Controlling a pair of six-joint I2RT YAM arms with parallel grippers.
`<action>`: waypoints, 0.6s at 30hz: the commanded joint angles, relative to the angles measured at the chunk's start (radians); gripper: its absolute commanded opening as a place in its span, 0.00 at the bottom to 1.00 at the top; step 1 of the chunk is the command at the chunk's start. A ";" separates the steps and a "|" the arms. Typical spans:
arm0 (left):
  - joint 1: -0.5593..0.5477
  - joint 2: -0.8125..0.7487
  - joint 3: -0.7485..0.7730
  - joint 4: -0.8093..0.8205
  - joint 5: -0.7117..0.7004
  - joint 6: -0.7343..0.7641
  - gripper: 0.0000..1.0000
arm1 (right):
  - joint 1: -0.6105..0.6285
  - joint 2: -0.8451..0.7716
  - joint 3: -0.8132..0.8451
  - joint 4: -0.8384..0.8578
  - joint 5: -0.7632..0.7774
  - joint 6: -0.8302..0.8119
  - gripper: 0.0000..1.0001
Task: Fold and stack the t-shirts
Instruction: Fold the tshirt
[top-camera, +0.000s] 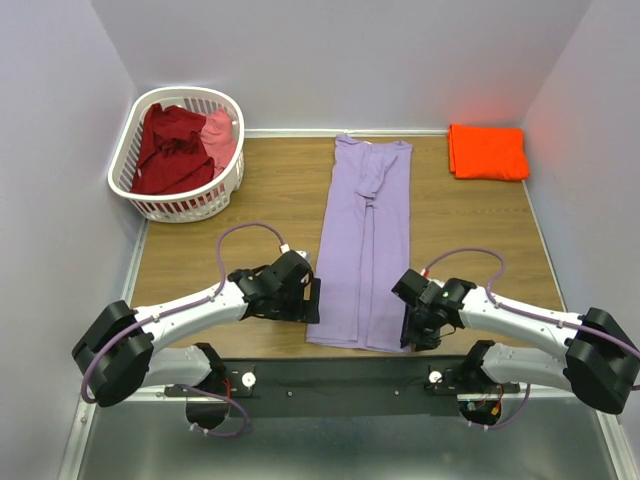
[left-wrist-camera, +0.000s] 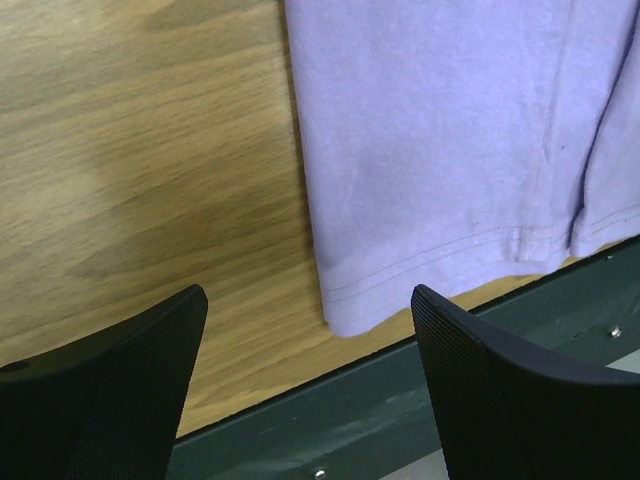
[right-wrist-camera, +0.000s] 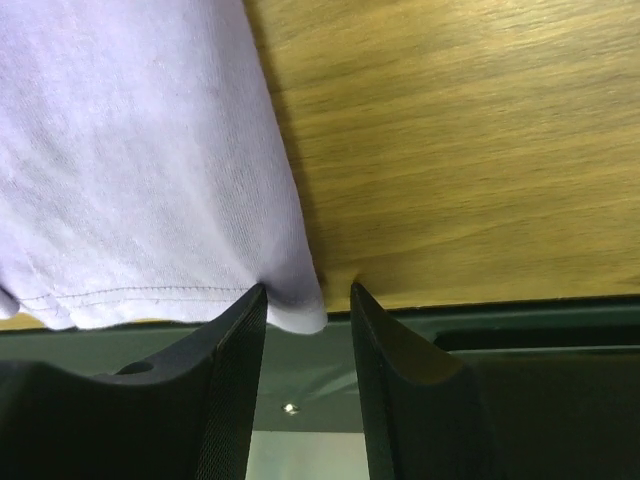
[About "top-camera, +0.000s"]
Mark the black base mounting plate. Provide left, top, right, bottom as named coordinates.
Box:
left=196, top=355, right=520, bottom=419

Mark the white plastic laundry basket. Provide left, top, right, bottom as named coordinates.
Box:
left=107, top=86, right=245, bottom=224

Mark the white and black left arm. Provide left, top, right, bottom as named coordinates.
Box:
left=72, top=250, right=321, bottom=407

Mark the dark red t shirt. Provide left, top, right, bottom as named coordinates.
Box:
left=131, top=103, right=214, bottom=195

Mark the folded orange t shirt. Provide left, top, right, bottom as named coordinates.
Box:
left=447, top=124, right=530, bottom=181

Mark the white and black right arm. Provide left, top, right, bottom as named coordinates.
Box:
left=392, top=270, right=639, bottom=414

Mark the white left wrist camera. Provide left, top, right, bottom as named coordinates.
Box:
left=296, top=250, right=312, bottom=263

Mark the lavender t shirt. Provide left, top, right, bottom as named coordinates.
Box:
left=306, top=134, right=413, bottom=353

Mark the pink t shirt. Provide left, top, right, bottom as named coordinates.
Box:
left=200, top=109, right=237, bottom=178

